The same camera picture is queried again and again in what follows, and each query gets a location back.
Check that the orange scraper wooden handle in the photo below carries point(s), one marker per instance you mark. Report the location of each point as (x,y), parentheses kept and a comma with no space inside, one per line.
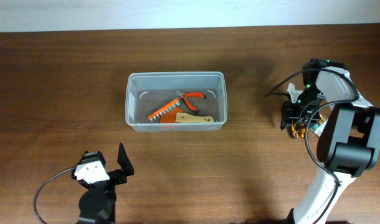
(177,120)

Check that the orange bit holder strip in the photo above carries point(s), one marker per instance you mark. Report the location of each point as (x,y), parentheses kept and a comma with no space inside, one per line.
(164,110)

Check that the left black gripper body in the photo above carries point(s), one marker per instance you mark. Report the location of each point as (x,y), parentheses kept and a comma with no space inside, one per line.
(116,178)

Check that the clear bag of batteries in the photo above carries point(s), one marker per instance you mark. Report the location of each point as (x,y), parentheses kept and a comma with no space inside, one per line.
(319,126)

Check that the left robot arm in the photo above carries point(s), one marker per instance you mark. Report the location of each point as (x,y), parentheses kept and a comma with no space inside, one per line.
(97,204)

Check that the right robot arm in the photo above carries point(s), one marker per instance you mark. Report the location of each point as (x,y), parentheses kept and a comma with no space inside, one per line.
(341,131)

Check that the white camera box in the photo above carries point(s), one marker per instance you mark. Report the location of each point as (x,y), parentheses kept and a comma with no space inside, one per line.
(293,93)
(91,171)

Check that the orange black long-nose pliers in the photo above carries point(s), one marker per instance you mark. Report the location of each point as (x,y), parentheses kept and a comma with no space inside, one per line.
(298,130)

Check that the clear plastic container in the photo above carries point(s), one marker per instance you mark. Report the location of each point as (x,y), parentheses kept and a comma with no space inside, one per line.
(150,91)

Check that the small red-handled cutters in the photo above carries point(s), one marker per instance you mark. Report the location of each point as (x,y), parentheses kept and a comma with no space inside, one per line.
(189,97)

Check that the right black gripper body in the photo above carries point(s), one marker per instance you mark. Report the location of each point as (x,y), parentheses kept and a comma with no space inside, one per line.
(308,99)

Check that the right white camera box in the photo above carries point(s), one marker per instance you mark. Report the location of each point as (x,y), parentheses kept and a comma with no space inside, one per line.
(293,93)

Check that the left white camera box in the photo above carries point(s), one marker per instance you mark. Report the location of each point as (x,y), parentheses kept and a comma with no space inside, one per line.
(91,171)

